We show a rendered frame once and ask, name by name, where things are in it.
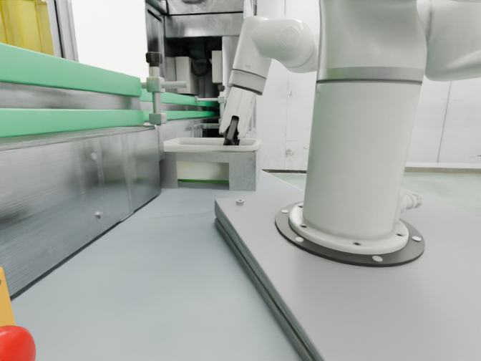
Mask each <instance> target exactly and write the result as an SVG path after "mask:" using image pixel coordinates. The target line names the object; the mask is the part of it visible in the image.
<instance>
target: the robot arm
mask: <svg viewBox="0 0 481 361"><path fill-rule="evenodd" d="M319 21H320V24H319V34H315V35H312V33H311V30H310V28H309V27H308V25H307V24H305V23H304V22H302V21H300V20H297V19H267V18H264V17H261V16H249V17H247V18H246V19H245V20H244V22H243V25H242V28H241V31H240V37H239V40H238V46H237V49H236V53H235V58H234V61H233V67H232V70H231V74H230V79H229V83H228V87H231V91H230V94H229V96H228V101H227V103H226V106H225V111H224V114H223V119H222V122H221V124H220V129H219V133H220V134H221V135H223V134H225V133H226V135H225V140H224V143H223V145H237V146H239V143H240V139H241V138H242V137H243V136H244V135H245V133H246V130H247V127H248V123H249V121H250V118H251V113H252V111H253V106H254V103H255V100H256V95H261V96H262V95H263V91H264V87H265V84H266V80H267V76H268V72H269V69H270V66H271V61H272V59H276V60H277V61H279V62H280V63H281V64H282V65H283V66H284V67H285V68H286V69H287V70H288V71H290V72H293V73H307V72H315V71H317V72H316V84H315V91H314V105H313V113H312V121H311V134H310V142H309V149H308V164H307V171H306V185H305V193H304V200H303V203H300V204H298V205H296V206H294V207H293V208H292V209H291V210H290V212H289V216H288V221H289V223H290V225H291V227H292V229H293V230H294V231H296V232H297V233H298V234H300V235H301V236H303V237H304V238H305V239H308V240H309V241H312V242H314V243H316V244H319V245H321V246H325V247H327V248H330V249H335V250H338V251H344V252H349V253H353V254H387V253H391V252H394V251H398V250H400V249H401V248H403V247H404V246H405V245H406V244H407V242H408V238H409V232H408V229H407V227H406V226H405V225H404V224H403V223H402V222H401V221H400V220H399V216H400V214H401V213H403V212H404V211H405V209H406V210H409V209H413V208H419V207H420V206H421V205H422V198H421V196H420V195H419V194H418V193H405V194H403V193H400V190H401V186H402V179H403V175H404V169H405V165H406V161H407V155H408V151H409V144H410V140H411V136H412V130H413V126H414V120H415V116H416V112H417V106H418V102H419V95H420V91H421V88H422V83H423V79H424V75H425V77H426V78H427V79H429V80H431V81H435V82H449V81H458V80H469V79H474V78H479V77H481V0H319Z"/></svg>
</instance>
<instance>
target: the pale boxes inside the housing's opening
mask: <svg viewBox="0 0 481 361"><path fill-rule="evenodd" d="M191 61H192V63H193V68H194V70H195V71H196V72H197V73H198V63H197V62H196V61H195V60H193V59H191V58H189V57H175V63H176V78H177V82H185V81H187V82H188V88H177V92H178V94H181V95H199V81H198V77H197V76H195V75H194V74H193V73H192V71H191ZM212 71H213V83H214V84H217V85H223V68H222V50H220V51H212Z"/></svg>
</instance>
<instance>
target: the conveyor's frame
mask: <svg viewBox="0 0 481 361"><path fill-rule="evenodd" d="M218 119H220V117H209V118H200V119H192V120H176V121H167V123H166V124H161V125H162V132H163V141H166V140H172V139H175V138H199V137H200V124H202V123H219V122H218ZM159 193H161V186H160V166H159V155H158V145H157V130H154V128H153V127H146V128H139V129H133V130H121V131H115V132H109V133H97V134H91V135H80V136H74V137H68V138H56V139H50V140H38V141H32V142H25V143H14V144H8V145H0V267H2V269H3V270H4V276H5V279H6V285H7V288H8V292H9V296H11V295H13V294H15V293H16V292H17V291H19V290H20V289H22V288H23V287H25V286H26V285H27V284H29V283H30V282H32V281H34V280H35V279H36V278H37V277H39V276H41V275H42V274H43V273H45V272H46V271H48V270H49V269H51V268H52V267H53V266H55V265H56V264H58V263H59V262H61V261H62V260H64V259H65V258H67V257H68V256H69V255H71V254H73V253H74V252H75V251H76V250H78V249H80V248H81V247H83V246H84V245H85V244H87V243H88V242H90V241H91V240H92V239H94V238H95V237H97V236H99V235H100V234H101V233H103V232H104V231H106V230H107V229H108V228H110V227H111V226H113V225H114V224H116V223H117V222H122V221H124V220H125V219H126V218H128V217H129V216H131V215H132V214H133V213H134V210H136V209H137V208H139V207H140V206H142V205H143V204H144V203H146V202H148V201H149V200H150V199H152V198H153V197H155V196H156V195H157V194H159Z"/></svg>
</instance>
